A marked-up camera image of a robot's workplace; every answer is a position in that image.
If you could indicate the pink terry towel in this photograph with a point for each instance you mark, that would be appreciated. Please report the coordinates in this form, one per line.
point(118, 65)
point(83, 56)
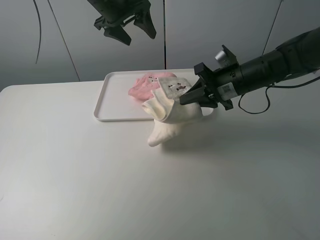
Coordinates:
point(143, 87)

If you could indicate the white rectangular plastic tray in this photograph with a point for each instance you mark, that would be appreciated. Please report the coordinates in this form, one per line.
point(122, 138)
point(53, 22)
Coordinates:
point(114, 103)

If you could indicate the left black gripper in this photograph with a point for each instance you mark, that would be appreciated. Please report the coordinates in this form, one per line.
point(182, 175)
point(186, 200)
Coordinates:
point(115, 14)

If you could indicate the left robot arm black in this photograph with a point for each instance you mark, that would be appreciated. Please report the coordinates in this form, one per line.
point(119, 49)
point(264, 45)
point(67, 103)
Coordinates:
point(116, 14)

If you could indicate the cream white terry towel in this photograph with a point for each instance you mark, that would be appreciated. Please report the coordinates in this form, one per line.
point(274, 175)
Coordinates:
point(170, 117)

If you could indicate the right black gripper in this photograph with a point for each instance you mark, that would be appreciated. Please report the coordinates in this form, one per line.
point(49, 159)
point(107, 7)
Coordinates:
point(213, 87)

